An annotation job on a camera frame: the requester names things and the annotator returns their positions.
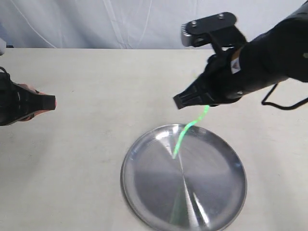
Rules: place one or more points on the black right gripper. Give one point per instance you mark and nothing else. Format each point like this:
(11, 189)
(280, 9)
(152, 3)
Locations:
(223, 81)

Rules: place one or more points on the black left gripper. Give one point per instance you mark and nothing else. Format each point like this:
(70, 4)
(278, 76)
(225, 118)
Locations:
(20, 101)

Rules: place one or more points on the green glow stick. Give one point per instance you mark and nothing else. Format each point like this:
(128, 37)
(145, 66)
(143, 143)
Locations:
(185, 130)

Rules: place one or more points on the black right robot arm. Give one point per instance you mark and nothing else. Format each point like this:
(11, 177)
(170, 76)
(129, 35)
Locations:
(278, 54)

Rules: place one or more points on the white fabric backdrop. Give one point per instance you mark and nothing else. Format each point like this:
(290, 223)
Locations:
(126, 24)

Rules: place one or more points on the round stainless steel plate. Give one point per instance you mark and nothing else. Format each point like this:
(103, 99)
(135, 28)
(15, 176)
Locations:
(202, 188)

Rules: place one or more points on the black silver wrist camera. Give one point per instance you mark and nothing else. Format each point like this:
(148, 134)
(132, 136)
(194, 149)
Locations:
(218, 30)

